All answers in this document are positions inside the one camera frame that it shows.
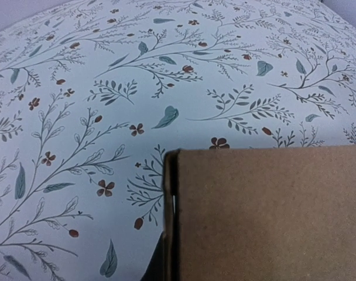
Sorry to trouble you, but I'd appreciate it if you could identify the brown cardboard box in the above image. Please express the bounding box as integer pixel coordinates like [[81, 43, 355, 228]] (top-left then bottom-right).
[[163, 145, 356, 280]]

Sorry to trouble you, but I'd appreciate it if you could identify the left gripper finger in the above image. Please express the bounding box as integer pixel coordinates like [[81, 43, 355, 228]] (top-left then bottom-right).
[[141, 232, 165, 281]]

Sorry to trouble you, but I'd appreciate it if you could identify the floral patterned table mat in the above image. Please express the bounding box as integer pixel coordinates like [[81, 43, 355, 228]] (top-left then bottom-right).
[[0, 1, 356, 280]]

